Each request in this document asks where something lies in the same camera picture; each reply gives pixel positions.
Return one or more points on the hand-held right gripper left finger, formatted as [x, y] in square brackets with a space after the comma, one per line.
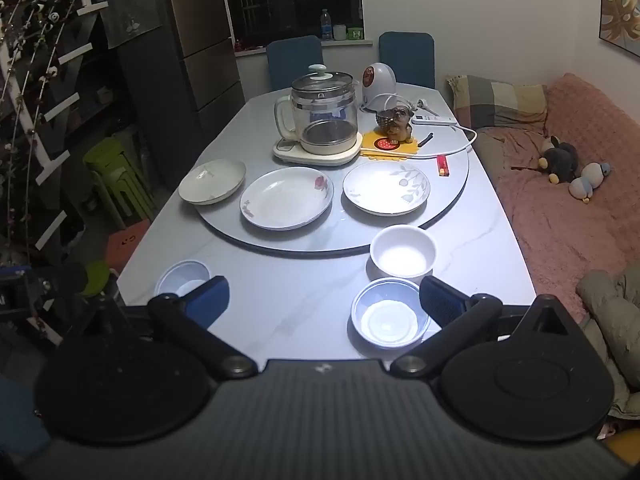
[210, 297]

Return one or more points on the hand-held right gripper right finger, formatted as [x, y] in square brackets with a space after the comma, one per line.
[440, 302]

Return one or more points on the white bowl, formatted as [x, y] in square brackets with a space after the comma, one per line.
[403, 255]
[387, 317]
[177, 280]

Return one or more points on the white plate pink flower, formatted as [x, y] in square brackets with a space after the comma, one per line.
[286, 200]

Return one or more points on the white plate grey leaves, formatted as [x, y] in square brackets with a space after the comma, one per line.
[386, 189]

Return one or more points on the green round stool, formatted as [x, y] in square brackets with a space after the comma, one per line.
[97, 280]

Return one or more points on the orange stool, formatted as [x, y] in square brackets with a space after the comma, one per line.
[127, 245]

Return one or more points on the blue cloth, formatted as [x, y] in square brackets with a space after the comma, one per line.
[17, 420]

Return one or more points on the grey round turntable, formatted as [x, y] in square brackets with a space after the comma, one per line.
[330, 235]

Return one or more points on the dark shelf white slats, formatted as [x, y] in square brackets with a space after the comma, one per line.
[55, 165]

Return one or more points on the stack of green stools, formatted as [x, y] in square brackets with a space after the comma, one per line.
[117, 180]

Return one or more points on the red lighter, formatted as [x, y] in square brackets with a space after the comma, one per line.
[443, 165]

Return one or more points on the pink blanket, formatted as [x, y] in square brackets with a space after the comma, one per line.
[560, 230]

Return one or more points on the yellow sunflower mat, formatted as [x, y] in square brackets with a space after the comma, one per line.
[407, 150]

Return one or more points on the brown stick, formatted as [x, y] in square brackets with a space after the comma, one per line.
[425, 140]

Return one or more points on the olive green jacket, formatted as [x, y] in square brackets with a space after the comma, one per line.
[615, 320]

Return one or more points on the cream kettle base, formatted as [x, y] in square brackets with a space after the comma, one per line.
[320, 159]

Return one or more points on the brown dog figurine with basket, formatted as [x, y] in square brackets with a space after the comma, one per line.
[400, 126]

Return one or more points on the white power strip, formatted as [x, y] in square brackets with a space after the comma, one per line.
[434, 120]

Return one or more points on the black mouse plush toy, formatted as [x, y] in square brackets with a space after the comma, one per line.
[560, 160]

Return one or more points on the white penguin plush toy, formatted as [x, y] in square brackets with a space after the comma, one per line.
[587, 182]

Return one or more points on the white plug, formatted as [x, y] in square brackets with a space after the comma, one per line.
[424, 103]

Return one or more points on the checkered pillow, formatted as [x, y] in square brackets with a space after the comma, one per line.
[495, 102]

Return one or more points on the white egg-shaped appliance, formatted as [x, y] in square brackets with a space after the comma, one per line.
[382, 80]

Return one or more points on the yellow object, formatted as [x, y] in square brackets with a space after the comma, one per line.
[625, 447]

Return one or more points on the blue chair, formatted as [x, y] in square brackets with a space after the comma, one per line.
[292, 60]
[407, 57]

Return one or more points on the grey refrigerator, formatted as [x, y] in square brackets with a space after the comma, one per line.
[200, 20]

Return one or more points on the green jar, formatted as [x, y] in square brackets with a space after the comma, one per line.
[355, 34]

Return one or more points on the white jar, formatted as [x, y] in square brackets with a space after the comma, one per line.
[340, 32]

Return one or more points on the plastic water bottle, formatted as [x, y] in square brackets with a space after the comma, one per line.
[326, 27]

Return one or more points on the grey-green hanging cloth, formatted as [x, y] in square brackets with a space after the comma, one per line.
[130, 10]

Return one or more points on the leaf wall picture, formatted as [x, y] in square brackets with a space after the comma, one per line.
[620, 5]

